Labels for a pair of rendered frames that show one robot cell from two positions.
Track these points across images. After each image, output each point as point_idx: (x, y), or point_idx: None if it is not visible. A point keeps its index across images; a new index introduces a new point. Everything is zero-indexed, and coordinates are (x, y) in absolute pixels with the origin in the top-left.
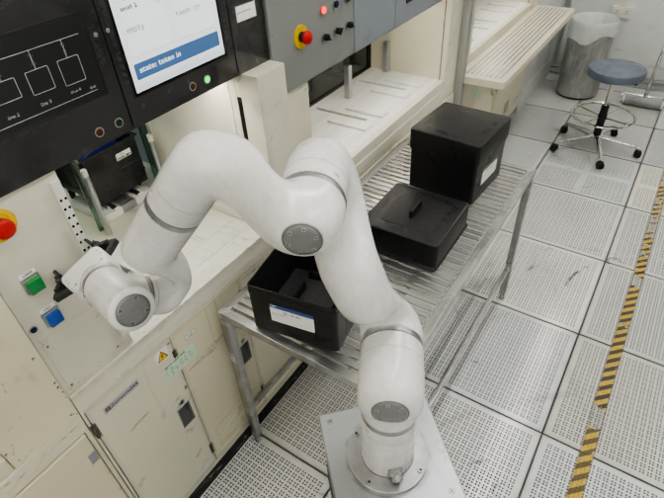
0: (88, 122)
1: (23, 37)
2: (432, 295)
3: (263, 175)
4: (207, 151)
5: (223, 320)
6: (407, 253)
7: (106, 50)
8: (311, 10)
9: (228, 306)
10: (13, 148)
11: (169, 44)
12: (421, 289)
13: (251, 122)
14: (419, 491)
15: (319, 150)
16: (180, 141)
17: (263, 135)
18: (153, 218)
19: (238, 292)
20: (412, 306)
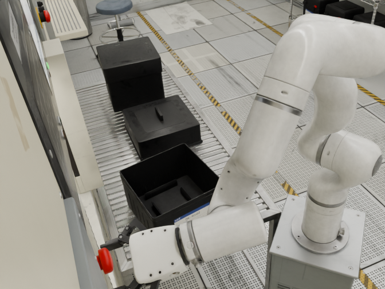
0: (59, 126)
1: (28, 45)
2: (220, 152)
3: (360, 29)
4: (323, 33)
5: (128, 274)
6: (180, 141)
7: (35, 50)
8: None
9: (123, 261)
10: (68, 172)
11: (35, 36)
12: (210, 154)
13: (62, 98)
14: (351, 229)
15: (327, 16)
16: (299, 38)
17: (77, 104)
18: (294, 112)
19: (115, 249)
20: (220, 165)
